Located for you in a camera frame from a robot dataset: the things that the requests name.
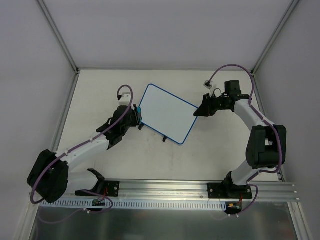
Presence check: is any blue framed whiteboard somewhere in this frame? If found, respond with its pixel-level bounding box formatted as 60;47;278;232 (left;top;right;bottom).
139;83;198;145

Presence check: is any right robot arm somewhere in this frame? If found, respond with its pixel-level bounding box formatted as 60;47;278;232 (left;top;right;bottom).
193;80;287;199

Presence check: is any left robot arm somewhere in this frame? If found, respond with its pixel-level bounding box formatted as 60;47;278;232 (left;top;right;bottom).
27;105;143;204

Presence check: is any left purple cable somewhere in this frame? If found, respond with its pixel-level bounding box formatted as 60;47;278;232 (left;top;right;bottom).
30;85;135;223

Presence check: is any purple cable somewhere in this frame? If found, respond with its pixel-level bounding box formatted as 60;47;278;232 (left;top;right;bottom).
30;85;135;223
209;64;285;218

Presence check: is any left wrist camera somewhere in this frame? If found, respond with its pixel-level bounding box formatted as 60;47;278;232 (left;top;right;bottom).
117;92;132;106

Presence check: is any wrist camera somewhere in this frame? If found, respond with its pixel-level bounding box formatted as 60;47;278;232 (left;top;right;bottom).
117;92;132;106
203;80;217;91

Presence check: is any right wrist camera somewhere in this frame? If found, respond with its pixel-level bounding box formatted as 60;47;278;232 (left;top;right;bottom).
203;80;217;91

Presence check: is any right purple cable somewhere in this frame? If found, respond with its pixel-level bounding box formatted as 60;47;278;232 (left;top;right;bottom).
209;64;285;218

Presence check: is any aluminium mounting rail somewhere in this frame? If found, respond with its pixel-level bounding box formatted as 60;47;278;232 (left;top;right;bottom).
43;179;300;203

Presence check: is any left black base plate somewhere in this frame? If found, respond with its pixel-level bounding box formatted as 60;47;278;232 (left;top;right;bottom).
102;180;120;198

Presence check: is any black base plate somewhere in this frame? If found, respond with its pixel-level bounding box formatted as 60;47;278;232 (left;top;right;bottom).
102;180;120;198
207;182;253;200

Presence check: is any left frame post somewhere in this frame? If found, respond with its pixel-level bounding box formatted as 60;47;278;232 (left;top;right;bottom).
36;0;79;74

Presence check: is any frame post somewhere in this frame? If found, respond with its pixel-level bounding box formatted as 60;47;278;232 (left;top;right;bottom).
251;0;301;76
36;0;79;74

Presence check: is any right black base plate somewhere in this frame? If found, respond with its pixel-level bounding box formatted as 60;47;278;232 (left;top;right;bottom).
207;182;253;200

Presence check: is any white slotted cable duct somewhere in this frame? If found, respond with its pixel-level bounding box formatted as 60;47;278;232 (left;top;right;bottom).
40;198;227;212

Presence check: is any right frame post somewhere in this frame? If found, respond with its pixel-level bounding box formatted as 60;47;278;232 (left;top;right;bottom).
251;0;301;76

